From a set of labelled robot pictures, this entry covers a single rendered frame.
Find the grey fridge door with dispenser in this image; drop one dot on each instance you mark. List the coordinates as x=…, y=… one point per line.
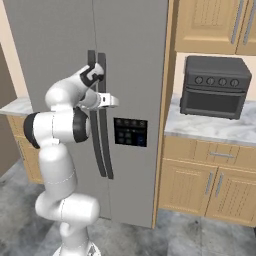
x=140, y=66

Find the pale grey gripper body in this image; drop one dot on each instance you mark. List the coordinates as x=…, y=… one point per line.
x=114, y=102

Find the light wood fridge side panel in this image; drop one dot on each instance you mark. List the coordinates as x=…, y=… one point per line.
x=166, y=66

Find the light wood wall cupboard door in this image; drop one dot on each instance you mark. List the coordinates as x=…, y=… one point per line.
x=203, y=23
x=250, y=46

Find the light wood base cupboard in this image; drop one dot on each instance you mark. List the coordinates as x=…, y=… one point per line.
x=28, y=160

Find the black toaster oven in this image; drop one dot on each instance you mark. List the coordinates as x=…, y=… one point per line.
x=213, y=90

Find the grey freezer door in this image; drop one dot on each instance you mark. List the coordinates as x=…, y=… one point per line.
x=50, y=40

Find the light wood base cupboard door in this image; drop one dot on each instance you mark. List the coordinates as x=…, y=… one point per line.
x=183, y=186
x=240, y=200

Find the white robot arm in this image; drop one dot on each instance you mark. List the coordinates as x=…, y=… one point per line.
x=53, y=173

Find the light wood drawer front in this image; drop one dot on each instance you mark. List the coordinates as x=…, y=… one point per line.
x=203, y=151

